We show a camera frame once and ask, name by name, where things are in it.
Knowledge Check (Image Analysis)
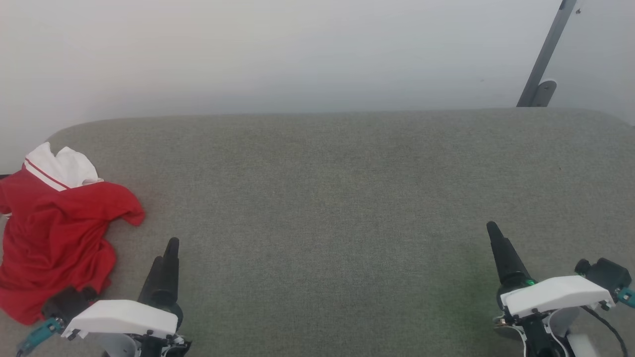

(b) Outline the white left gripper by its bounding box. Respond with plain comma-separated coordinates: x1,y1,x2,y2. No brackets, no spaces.
61,237,192,357

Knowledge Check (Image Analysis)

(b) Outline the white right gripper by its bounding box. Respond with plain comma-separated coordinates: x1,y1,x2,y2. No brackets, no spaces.
486,221,616,348

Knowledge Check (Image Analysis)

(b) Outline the red shirt with white sleeves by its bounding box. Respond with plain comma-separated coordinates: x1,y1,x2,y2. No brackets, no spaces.
0,142,146,325

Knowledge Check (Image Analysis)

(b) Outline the grey-green fabric sofa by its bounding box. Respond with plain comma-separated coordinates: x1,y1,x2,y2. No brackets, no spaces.
0,108,635,357

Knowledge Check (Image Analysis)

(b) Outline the grey metal stand pole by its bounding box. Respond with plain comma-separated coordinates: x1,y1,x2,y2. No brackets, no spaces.
516,0,579,108

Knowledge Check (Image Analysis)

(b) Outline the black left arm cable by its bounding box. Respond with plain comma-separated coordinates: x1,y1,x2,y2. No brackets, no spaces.
16,317,65,357

